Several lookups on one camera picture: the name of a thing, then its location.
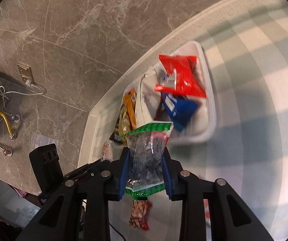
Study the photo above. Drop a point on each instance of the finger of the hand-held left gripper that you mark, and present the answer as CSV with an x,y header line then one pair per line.
x,y
86,170

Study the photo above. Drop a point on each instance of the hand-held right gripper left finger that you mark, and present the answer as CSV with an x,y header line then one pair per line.
x,y
124,173

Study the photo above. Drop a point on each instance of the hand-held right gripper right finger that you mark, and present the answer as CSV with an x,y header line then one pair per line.
x,y
166,173

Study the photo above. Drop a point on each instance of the clear packet with green edges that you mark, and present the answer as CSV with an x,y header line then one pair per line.
x,y
146,160

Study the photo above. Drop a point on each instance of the white plastic tray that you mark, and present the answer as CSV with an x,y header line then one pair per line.
x,y
209,100

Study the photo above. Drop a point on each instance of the clear orange snack packet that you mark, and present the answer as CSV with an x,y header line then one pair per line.
x,y
106,152

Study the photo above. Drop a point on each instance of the pink cloth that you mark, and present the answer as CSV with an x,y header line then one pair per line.
x,y
20,192

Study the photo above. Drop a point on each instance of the red nut snack packet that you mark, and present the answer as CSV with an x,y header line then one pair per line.
x,y
140,216

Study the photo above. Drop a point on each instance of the gold snack packet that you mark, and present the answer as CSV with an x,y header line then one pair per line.
x,y
122,126

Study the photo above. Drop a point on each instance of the red white snack packet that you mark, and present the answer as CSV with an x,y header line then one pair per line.
x,y
206,214

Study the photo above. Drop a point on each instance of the blue snack packet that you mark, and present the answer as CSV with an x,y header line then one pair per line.
x,y
180,110

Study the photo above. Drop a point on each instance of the green checked tablecloth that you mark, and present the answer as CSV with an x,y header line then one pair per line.
x,y
247,118

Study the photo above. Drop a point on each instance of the brass wall socket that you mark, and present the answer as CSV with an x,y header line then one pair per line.
x,y
24,73

